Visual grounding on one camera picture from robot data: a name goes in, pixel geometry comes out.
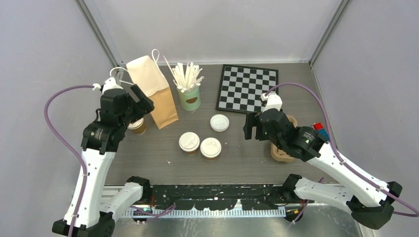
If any stack of pulp cup carriers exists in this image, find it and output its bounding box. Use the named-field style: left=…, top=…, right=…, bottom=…
left=270, top=115, right=297, bottom=162

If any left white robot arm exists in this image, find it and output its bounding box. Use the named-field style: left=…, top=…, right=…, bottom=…
left=52, top=84, right=154, bottom=237

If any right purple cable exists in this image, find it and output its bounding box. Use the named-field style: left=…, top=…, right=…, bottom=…
left=265, top=81, right=419, bottom=226

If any stack of white lids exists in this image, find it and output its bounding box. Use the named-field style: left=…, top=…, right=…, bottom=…
left=210, top=114, right=230, bottom=132

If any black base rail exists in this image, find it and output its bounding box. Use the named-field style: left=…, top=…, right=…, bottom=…
left=134, top=184, right=304, bottom=211

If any black white chessboard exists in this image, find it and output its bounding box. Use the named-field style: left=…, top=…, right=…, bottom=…
left=216, top=64, right=279, bottom=114

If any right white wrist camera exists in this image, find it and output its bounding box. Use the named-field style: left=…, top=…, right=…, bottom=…
left=260, top=91, right=283, bottom=112

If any stack of paper cups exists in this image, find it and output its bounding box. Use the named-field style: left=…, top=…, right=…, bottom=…
left=128, top=118, right=146, bottom=135

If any red blue toy car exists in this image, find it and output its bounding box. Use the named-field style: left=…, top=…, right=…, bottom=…
left=313, top=122, right=330, bottom=141

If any brown paper bag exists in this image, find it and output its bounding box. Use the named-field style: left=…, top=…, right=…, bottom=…
left=126, top=49, right=178, bottom=129

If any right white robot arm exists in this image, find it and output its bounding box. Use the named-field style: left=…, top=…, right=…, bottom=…
left=243, top=109, right=402, bottom=230

